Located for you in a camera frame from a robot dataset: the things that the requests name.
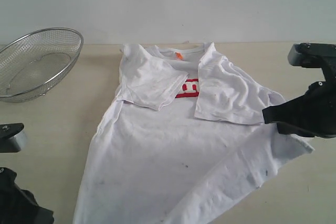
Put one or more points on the orange shirt tag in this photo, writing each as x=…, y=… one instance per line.
x=179, y=56

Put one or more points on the metal wire mesh basket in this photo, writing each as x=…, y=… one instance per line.
x=35, y=63

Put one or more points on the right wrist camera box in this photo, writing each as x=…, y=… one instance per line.
x=314, y=55

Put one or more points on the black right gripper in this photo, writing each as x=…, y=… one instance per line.
x=313, y=113

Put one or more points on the white t-shirt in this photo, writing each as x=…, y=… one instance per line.
x=183, y=141

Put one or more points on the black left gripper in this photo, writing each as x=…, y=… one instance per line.
x=19, y=205

